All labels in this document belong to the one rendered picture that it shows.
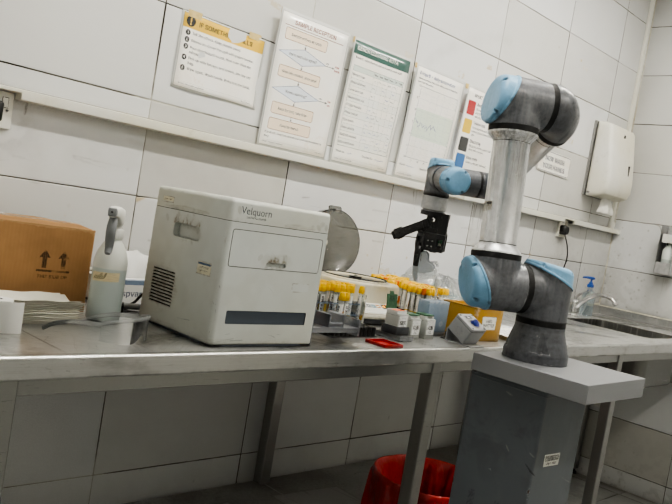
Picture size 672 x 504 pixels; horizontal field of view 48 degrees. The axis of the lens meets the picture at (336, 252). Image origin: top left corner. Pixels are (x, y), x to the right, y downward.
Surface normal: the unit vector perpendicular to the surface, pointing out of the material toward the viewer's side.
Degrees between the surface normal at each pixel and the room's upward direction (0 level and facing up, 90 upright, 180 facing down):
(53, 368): 90
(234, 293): 90
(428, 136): 93
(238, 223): 90
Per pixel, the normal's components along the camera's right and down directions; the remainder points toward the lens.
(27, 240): 0.63, 0.11
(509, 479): -0.69, -0.08
